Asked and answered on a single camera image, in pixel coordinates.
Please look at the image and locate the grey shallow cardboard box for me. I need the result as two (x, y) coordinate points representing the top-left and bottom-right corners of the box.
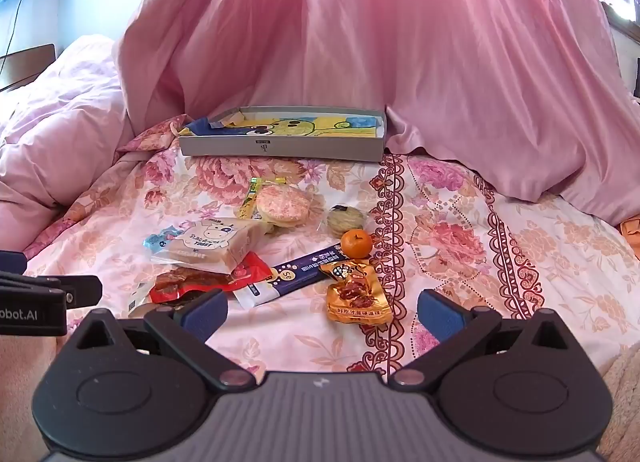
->
(178, 106), (389, 162)

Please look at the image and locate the dark wooden headboard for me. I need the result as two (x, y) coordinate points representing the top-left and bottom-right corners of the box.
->
(0, 44), (57, 93)

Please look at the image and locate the round pale pastry packet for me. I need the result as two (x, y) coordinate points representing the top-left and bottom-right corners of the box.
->
(325, 205), (371, 239)

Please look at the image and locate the yellow green biscuit packet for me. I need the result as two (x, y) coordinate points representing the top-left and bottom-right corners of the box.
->
(237, 176), (287, 221)

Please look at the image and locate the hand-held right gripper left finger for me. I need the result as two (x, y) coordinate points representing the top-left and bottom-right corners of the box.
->
(65, 289), (256, 389)

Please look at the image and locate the floral bedsheet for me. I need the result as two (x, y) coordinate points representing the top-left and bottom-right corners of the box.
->
(22, 115), (640, 379)

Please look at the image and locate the orange gold date packet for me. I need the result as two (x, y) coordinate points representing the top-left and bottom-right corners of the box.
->
(320, 259), (394, 324)

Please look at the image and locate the pink round rice cracker packet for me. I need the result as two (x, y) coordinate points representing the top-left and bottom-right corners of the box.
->
(252, 183), (327, 234)

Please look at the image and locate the orange cloth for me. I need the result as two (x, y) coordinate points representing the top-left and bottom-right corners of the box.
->
(620, 217), (640, 261)

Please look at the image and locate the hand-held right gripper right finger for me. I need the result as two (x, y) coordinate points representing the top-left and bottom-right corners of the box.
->
(389, 289), (572, 390)

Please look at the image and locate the beige fleece blanket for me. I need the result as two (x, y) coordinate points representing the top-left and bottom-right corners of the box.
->
(595, 342), (640, 462)
(0, 333), (67, 443)

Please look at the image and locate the dark blue powder sachet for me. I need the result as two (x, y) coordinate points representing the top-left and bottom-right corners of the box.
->
(231, 245), (351, 307)

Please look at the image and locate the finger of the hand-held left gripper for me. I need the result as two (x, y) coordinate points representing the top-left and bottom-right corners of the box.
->
(0, 251), (27, 274)
(0, 272), (104, 307)

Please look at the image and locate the tangerine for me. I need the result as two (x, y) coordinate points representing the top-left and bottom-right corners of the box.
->
(340, 228), (375, 260)

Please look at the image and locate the red dried meat packet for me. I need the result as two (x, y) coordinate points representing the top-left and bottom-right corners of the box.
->
(149, 251), (274, 306)

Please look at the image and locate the sliced bread packet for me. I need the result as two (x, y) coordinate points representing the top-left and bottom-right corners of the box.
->
(143, 217), (267, 274)

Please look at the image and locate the pink quilt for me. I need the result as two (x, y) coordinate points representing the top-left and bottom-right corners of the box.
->
(0, 35), (137, 263)

